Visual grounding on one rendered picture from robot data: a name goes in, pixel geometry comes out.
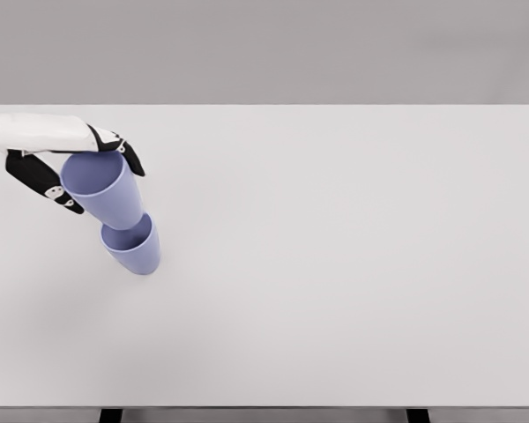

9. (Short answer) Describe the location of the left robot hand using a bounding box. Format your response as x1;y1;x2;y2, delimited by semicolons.
0;111;146;216

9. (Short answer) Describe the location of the lavender plastic cup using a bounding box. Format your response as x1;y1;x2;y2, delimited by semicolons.
59;150;144;232
100;212;161;277

